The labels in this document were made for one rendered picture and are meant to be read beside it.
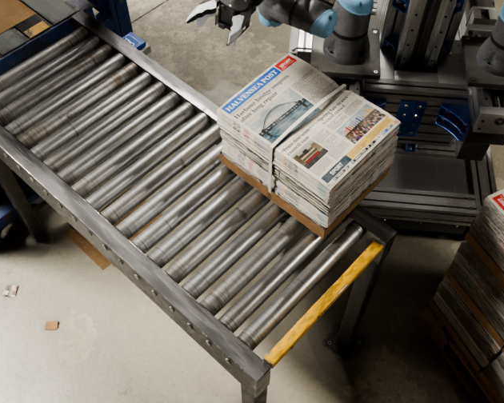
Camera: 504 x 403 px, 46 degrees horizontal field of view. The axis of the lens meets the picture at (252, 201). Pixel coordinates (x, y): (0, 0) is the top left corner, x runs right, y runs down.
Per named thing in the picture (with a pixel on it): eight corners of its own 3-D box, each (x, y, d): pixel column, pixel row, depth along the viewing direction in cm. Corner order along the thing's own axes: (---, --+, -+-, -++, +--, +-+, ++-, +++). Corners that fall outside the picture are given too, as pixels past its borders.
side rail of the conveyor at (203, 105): (390, 253, 169) (398, 230, 159) (378, 265, 166) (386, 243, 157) (90, 36, 220) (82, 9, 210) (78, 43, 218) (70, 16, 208)
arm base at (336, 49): (323, 32, 201) (326, 7, 192) (369, 35, 200) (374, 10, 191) (322, 63, 192) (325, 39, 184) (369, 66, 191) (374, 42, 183)
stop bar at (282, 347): (384, 249, 155) (386, 246, 154) (273, 370, 137) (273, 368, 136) (374, 242, 157) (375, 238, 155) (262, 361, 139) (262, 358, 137)
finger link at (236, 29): (238, 61, 142) (242, 33, 147) (240, 42, 137) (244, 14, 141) (225, 58, 142) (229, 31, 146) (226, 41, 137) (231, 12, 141)
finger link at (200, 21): (186, 37, 144) (219, 25, 147) (186, 18, 139) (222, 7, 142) (180, 29, 145) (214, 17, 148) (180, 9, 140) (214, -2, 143)
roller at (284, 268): (350, 221, 165) (346, 208, 162) (230, 341, 145) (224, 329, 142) (335, 216, 168) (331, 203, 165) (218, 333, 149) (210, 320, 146)
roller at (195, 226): (278, 170, 174) (273, 156, 172) (158, 276, 155) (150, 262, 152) (267, 167, 178) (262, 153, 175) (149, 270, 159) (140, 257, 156)
